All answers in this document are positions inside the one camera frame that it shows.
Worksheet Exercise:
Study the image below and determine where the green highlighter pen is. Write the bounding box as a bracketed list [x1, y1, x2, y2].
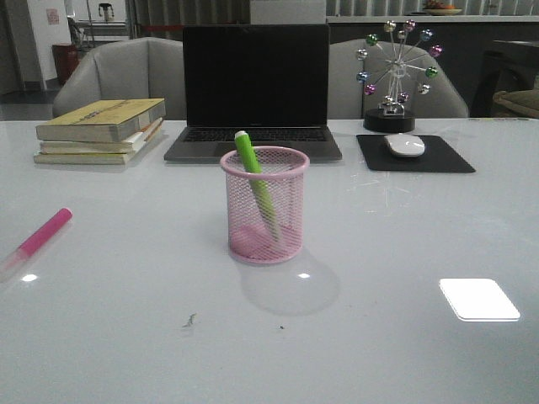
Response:
[234, 130, 281, 243]

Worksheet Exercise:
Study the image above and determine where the pink highlighter pen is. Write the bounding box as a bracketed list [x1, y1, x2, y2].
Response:
[1, 207, 72, 283]

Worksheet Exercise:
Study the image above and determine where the pink mesh pen holder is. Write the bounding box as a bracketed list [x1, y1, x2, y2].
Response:
[220, 146, 310, 264]

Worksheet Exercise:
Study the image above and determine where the grey open laptop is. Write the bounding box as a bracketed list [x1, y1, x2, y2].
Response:
[164, 24, 342, 163]

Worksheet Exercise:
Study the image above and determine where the white computer mouse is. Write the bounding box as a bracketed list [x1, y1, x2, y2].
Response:
[383, 133, 426, 157]

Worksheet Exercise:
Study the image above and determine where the middle cream book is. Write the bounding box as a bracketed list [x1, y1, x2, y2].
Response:
[40, 118, 163, 154]

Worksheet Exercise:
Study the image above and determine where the cream book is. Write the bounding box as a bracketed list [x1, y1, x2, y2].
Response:
[34, 126, 162, 165]
[40, 118, 163, 154]

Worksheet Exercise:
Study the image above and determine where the right grey armchair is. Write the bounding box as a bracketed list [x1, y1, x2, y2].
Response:
[328, 39, 468, 119]

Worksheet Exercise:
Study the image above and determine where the grey armchair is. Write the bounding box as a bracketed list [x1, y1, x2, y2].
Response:
[52, 37, 186, 120]
[328, 39, 468, 119]

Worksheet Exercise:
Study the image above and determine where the black mouse pad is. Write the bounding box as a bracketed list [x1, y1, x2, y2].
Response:
[356, 135, 475, 173]

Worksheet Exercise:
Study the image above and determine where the top yellow book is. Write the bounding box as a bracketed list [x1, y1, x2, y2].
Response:
[35, 98, 166, 142]

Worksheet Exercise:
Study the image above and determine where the left grey armchair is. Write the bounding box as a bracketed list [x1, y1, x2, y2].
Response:
[52, 37, 186, 120]

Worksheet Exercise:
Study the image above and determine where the ferris wheel desk toy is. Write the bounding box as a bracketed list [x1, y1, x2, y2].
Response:
[355, 19, 439, 133]

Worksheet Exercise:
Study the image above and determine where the bottom cream book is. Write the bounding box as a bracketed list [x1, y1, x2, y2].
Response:
[34, 126, 162, 165]

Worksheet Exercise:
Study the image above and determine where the red trash bin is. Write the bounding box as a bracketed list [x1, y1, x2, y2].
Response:
[51, 43, 78, 85]

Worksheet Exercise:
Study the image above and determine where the fruit bowl on counter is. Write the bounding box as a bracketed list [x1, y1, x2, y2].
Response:
[422, 0, 462, 16]

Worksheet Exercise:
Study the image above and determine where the olive cushion at right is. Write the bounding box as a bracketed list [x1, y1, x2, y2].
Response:
[493, 89, 538, 119]

